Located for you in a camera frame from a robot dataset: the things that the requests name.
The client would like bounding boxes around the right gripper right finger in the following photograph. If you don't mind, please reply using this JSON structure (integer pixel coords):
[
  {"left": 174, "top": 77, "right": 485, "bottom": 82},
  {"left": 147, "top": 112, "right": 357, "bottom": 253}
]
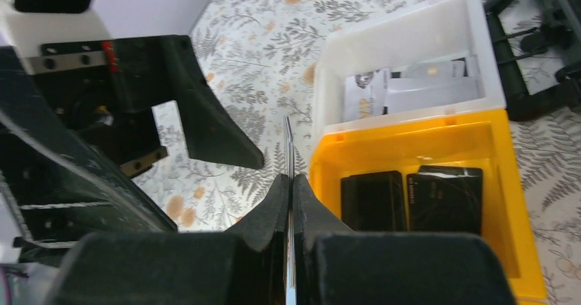
[{"left": 293, "top": 174, "right": 517, "bottom": 304}]

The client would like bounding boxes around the black VIP card stack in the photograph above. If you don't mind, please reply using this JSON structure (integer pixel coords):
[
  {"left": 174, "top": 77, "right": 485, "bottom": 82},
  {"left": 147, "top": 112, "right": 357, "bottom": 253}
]
[{"left": 406, "top": 165, "right": 484, "bottom": 235}]

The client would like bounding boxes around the white magnetic stripe card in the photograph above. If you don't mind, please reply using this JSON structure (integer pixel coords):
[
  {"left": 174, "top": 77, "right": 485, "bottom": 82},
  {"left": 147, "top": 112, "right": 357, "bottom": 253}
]
[{"left": 384, "top": 77, "right": 480, "bottom": 114}]

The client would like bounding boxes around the clear plastic card bin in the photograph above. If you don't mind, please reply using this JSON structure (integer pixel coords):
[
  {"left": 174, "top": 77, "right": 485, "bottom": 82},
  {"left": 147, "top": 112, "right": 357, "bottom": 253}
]
[{"left": 311, "top": 0, "right": 506, "bottom": 141}]

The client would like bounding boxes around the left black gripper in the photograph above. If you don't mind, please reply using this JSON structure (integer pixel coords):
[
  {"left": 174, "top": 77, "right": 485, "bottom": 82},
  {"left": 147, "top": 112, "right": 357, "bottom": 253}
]
[{"left": 1, "top": 36, "right": 264, "bottom": 263}]

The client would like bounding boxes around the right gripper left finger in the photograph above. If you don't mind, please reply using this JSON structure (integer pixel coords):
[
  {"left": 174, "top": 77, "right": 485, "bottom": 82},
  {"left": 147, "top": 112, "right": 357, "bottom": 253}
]
[{"left": 46, "top": 174, "right": 290, "bottom": 304}]

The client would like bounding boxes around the white diamond print card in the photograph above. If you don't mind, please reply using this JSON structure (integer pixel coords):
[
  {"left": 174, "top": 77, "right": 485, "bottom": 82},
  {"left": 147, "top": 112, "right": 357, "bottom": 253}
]
[{"left": 343, "top": 68, "right": 392, "bottom": 122}]

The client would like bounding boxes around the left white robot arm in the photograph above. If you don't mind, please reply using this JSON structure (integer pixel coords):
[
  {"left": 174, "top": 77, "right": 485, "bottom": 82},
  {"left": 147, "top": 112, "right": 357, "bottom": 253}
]
[{"left": 1, "top": 0, "right": 264, "bottom": 266}]

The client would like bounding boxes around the black poker chip case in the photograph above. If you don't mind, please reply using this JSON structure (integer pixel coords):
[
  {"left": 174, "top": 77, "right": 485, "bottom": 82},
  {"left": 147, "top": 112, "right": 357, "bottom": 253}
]
[{"left": 484, "top": 0, "right": 580, "bottom": 122}]

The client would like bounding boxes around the yellow divided plastic bin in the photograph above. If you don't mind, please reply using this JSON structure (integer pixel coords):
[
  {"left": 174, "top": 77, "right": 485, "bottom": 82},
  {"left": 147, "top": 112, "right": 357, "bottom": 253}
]
[{"left": 309, "top": 110, "right": 547, "bottom": 304}]

